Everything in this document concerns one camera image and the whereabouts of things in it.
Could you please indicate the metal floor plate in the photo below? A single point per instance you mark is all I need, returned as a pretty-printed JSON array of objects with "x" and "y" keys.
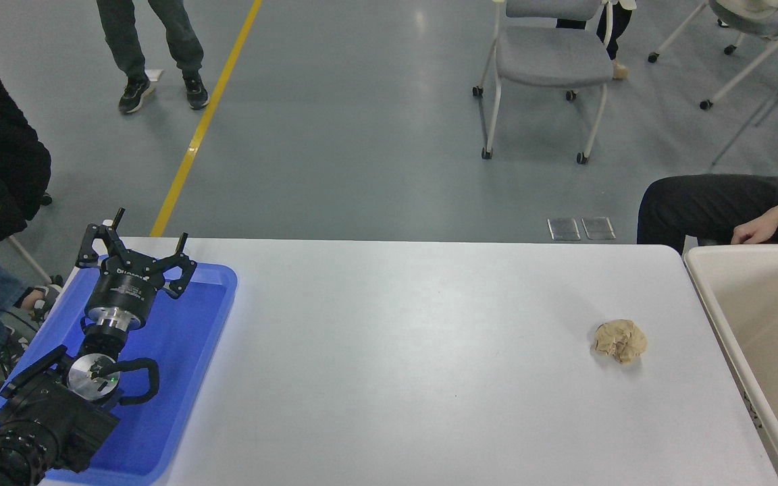
[
  {"x": 564, "y": 229},
  {"x": 598, "y": 228}
]

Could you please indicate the large pale bin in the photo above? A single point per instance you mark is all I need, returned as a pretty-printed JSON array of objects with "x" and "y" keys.
[{"x": 767, "y": 324}]

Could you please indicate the person's hand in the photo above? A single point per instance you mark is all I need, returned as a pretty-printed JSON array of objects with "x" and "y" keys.
[{"x": 759, "y": 231}]

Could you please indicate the grey chair with white frame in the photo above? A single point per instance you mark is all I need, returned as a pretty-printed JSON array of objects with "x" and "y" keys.
[{"x": 747, "y": 20}]

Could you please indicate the crumpled tan paper ball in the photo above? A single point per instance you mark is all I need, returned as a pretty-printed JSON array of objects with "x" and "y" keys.
[{"x": 620, "y": 341}]

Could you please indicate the standing person with black shoes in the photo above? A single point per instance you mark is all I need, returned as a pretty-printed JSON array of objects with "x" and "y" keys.
[{"x": 132, "y": 40}]

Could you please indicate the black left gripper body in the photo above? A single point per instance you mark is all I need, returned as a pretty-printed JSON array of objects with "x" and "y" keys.
[{"x": 126, "y": 287}]

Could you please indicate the white chair leg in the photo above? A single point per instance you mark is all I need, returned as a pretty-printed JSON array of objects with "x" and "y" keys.
[{"x": 30, "y": 258}]

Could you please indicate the blue plastic tray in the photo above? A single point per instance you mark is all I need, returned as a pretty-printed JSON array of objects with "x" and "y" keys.
[{"x": 179, "y": 351}]

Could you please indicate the standing person with pale shoes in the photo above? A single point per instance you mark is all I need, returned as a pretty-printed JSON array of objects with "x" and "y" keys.
[{"x": 615, "y": 27}]

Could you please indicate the grey chair with white legs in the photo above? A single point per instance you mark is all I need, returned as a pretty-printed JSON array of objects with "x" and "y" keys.
[{"x": 551, "y": 57}]

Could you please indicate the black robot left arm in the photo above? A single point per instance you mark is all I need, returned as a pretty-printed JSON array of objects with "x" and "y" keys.
[{"x": 51, "y": 412}]

